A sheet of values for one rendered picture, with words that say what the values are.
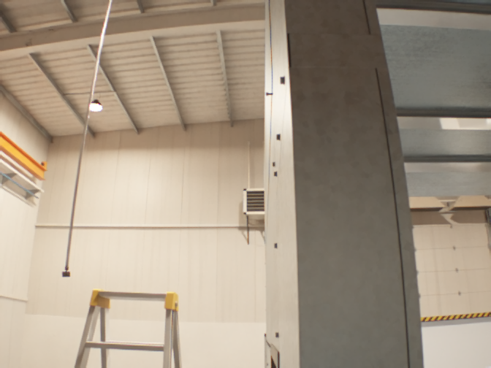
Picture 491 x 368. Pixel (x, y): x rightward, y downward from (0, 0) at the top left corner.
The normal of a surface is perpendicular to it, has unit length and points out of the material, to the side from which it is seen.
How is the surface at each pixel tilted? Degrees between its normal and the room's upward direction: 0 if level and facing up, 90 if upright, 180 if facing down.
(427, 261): 90
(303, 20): 90
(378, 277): 90
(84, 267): 90
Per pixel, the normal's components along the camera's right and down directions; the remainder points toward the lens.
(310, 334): -0.04, -0.34
